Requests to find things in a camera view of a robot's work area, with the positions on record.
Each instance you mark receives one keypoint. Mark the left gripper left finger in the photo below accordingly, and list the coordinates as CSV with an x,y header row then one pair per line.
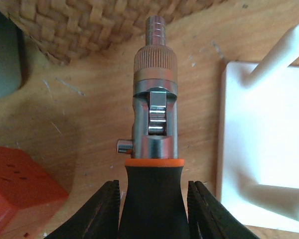
x,y
98,218

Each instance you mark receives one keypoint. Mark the white peg base plate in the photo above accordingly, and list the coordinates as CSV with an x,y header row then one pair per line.
x,y
258,152

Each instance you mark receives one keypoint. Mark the woven wicker basket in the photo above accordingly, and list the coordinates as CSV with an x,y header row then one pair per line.
x,y
72,29

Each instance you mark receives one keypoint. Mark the orange black ratchet screwdriver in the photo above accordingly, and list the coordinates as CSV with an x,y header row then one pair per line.
x,y
154,207

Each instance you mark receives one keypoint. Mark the grey plastic storage box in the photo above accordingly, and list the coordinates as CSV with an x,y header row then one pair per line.
x,y
10,72

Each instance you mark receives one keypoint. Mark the red cube power socket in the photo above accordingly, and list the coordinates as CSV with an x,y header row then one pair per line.
x,y
29,197

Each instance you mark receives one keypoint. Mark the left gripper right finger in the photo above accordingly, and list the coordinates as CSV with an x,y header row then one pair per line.
x,y
209,219

